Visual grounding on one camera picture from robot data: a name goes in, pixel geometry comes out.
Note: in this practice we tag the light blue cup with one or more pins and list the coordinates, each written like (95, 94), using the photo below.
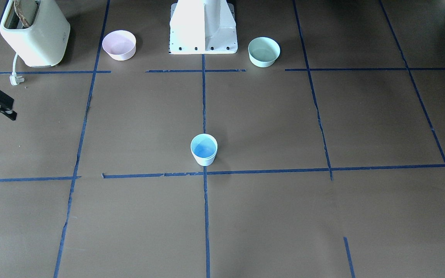
(203, 146)
(204, 161)

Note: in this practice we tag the cream toaster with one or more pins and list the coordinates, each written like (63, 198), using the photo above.
(43, 44)

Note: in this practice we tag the toast slice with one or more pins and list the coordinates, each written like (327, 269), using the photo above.
(26, 11)

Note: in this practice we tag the pink bowl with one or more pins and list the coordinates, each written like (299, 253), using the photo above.
(120, 45)

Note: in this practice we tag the green bowl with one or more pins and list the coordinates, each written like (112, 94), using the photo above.
(263, 51)

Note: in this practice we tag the white pedestal column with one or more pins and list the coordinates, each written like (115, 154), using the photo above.
(202, 27)

